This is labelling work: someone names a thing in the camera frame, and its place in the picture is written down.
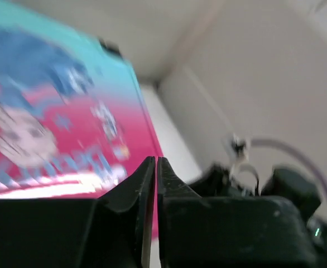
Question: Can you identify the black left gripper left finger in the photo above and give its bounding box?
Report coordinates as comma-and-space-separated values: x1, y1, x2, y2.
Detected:
0, 157, 155, 267

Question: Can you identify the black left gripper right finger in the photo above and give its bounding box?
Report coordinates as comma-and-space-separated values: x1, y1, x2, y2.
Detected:
157, 157, 327, 267

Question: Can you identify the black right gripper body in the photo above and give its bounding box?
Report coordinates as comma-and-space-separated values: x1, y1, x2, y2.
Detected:
188, 163, 327, 252

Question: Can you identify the pink and teal suitcase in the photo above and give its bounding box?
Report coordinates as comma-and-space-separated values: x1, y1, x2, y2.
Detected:
0, 0, 166, 241

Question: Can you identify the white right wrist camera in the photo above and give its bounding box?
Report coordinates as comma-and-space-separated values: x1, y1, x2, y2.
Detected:
225, 134, 259, 196

